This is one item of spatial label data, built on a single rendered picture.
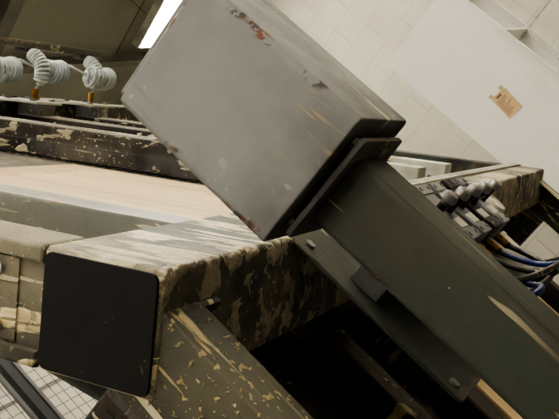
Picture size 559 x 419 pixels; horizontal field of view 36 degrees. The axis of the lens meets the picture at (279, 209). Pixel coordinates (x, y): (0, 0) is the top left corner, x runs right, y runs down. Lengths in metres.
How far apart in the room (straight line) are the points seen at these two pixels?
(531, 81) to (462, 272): 4.31
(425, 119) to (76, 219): 5.67
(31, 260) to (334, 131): 0.30
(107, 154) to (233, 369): 1.21
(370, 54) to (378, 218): 6.13
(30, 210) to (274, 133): 0.52
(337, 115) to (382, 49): 6.10
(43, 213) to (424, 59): 4.16
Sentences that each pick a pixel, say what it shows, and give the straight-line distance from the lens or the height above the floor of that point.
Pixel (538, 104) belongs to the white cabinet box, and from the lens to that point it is 4.90.
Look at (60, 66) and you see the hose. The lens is 2.36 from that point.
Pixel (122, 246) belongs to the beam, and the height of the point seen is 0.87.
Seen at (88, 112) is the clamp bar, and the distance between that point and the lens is 2.48.
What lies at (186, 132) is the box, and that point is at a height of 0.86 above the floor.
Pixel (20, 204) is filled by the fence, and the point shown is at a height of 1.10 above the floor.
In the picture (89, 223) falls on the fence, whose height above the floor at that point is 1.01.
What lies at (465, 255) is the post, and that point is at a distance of 0.61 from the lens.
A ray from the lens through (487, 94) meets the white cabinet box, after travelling 4.97.
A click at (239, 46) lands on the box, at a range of 0.64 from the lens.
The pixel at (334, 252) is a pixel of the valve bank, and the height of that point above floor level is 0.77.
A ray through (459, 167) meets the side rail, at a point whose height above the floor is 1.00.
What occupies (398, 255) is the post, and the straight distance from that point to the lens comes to 0.62.
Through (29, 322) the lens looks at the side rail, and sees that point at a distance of 0.77.
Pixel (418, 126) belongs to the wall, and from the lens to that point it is 6.63.
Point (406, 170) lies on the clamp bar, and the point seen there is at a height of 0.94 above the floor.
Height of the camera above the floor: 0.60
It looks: 15 degrees up
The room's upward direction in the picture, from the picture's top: 46 degrees counter-clockwise
